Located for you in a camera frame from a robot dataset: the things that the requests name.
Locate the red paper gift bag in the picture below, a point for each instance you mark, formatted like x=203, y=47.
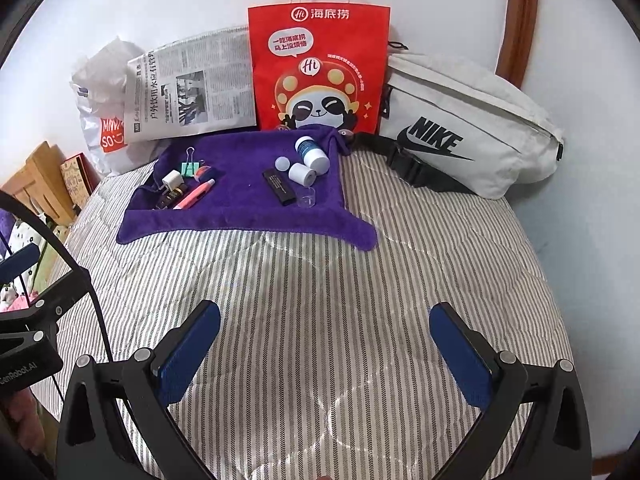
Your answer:
x=320, y=60

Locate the green binder clip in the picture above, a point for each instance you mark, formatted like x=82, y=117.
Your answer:
x=197, y=167

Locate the pink tube with white cap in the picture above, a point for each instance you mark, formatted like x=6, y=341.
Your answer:
x=196, y=193

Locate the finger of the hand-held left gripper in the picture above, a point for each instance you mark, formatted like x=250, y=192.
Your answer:
x=35, y=312
x=20, y=265

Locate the white charger plug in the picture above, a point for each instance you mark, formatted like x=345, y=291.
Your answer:
x=172, y=181

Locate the white floral cloth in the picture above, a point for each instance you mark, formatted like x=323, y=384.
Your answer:
x=25, y=235

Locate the pink cloth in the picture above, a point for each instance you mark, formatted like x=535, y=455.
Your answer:
x=17, y=300

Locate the patterned cardboard box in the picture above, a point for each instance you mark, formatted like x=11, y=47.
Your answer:
x=77, y=180

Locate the white plastic shopping bag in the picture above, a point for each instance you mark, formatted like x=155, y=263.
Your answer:
x=97, y=100

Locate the white waist bag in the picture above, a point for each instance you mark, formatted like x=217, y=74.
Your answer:
x=465, y=110

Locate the blue and white bottle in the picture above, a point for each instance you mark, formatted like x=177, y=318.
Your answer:
x=311, y=152

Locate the green cloth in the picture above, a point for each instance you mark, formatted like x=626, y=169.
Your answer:
x=52, y=257

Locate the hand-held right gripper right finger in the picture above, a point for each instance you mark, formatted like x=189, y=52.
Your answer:
x=460, y=355

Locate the white round cap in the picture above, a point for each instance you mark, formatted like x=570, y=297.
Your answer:
x=282, y=164

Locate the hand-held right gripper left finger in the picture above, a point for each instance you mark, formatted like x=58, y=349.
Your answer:
x=190, y=355

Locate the folded newspaper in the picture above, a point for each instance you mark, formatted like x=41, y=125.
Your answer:
x=200, y=90

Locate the white plastic cylinder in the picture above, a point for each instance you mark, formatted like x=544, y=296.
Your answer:
x=301, y=174

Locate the brown wooden headboard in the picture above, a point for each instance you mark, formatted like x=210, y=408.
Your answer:
x=527, y=20

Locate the small clear plastic bottle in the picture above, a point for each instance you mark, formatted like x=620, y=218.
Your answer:
x=306, y=199

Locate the wooden bedside table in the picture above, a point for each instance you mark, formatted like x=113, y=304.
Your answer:
x=37, y=175

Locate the black rectangular stick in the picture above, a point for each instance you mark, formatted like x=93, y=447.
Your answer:
x=279, y=187

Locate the purple towel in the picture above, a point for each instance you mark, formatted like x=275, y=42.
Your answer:
x=240, y=210

